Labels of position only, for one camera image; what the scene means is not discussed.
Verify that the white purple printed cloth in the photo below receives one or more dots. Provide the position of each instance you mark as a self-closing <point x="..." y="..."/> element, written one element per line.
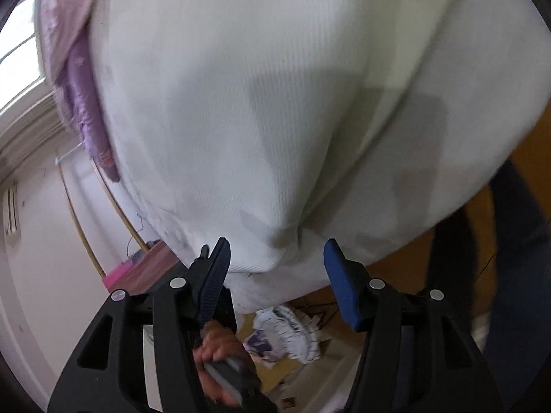
<point x="284" y="331"/>

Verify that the pink grey striped towel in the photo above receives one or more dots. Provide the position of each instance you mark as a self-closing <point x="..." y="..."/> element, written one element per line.
<point x="142" y="266"/>

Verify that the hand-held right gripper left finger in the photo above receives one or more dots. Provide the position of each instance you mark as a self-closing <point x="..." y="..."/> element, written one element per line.
<point x="215" y="284"/>

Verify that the white air conditioner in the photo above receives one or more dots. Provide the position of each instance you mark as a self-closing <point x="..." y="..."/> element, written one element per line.
<point x="10" y="211"/>

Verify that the window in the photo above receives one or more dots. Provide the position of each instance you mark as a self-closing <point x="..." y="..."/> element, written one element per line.
<point x="17" y="51"/>

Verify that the purple floral quilt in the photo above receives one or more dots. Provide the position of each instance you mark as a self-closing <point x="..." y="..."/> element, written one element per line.
<point x="81" y="94"/>

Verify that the person's dark pants leg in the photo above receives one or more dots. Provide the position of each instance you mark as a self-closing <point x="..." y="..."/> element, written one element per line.
<point x="516" y="288"/>

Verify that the wooden barre rail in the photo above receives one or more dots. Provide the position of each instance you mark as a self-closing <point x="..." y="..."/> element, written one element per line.
<point x="79" y="223"/>
<point x="120" y="211"/>

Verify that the white button jacket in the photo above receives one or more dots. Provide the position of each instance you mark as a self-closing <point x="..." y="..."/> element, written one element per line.
<point x="258" y="116"/>

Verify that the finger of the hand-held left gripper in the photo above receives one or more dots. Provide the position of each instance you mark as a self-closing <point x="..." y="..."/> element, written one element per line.
<point x="203" y="256"/>

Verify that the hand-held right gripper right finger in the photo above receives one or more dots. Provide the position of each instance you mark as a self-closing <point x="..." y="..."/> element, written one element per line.
<point x="344" y="288"/>

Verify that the person's left hand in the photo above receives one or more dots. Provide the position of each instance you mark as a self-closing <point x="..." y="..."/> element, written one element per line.
<point x="219" y="344"/>

